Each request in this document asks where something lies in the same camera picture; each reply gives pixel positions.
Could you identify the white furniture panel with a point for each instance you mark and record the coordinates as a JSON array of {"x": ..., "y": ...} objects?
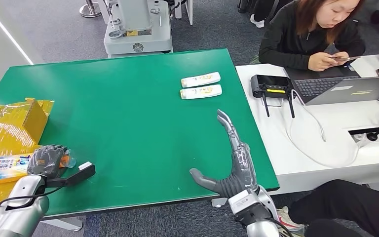
[{"x": 188, "y": 10}]

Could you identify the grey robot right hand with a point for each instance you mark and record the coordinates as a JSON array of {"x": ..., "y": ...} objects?
[{"x": 240, "y": 170}]

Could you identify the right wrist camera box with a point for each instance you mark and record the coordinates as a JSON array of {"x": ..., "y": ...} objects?
[{"x": 243, "y": 201}]

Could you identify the yellow plastic-wrapped cardboard box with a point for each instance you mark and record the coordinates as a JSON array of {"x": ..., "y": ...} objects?
[{"x": 6, "y": 127}]

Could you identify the black power plug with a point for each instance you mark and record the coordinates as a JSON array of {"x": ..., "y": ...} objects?
[{"x": 372, "y": 136}]

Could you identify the white table foot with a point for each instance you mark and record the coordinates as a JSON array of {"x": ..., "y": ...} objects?
[
  {"x": 65, "y": 224},
  {"x": 219, "y": 202}
]

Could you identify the white machine base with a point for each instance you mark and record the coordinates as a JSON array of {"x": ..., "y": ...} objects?
[{"x": 142, "y": 29}]

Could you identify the person's legs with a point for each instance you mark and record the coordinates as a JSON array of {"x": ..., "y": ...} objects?
[{"x": 356, "y": 206}]

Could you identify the smartphone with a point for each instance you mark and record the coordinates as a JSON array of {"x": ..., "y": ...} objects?
[{"x": 348, "y": 59}]

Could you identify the white shampoo bottle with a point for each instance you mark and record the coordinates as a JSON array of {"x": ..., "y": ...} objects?
[
  {"x": 201, "y": 79},
  {"x": 201, "y": 92}
]

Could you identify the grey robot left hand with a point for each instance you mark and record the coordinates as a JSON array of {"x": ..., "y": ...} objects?
[{"x": 47, "y": 162}]

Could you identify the metal stanchion base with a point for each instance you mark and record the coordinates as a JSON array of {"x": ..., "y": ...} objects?
[{"x": 90, "y": 9}]

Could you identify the seated person with phone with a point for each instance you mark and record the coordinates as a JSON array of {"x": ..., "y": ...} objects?
[{"x": 291, "y": 39}]

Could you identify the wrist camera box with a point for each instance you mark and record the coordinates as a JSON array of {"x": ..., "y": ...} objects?
[
  {"x": 78, "y": 171},
  {"x": 243, "y": 201}
]

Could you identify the grey laptop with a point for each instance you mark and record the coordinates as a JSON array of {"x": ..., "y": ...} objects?
[{"x": 346, "y": 91}]

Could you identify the black remote controller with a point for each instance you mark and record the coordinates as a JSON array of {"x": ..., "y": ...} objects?
[{"x": 271, "y": 85}]

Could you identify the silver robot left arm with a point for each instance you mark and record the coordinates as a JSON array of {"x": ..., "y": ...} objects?
[{"x": 19, "y": 209}]

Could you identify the orange plastic bottle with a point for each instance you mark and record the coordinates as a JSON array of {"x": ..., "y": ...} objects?
[{"x": 0, "y": 168}]

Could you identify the white shoe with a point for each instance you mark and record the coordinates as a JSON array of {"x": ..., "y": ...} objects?
[{"x": 257, "y": 22}]

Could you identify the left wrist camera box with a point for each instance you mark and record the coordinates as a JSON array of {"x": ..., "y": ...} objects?
[{"x": 78, "y": 171}]

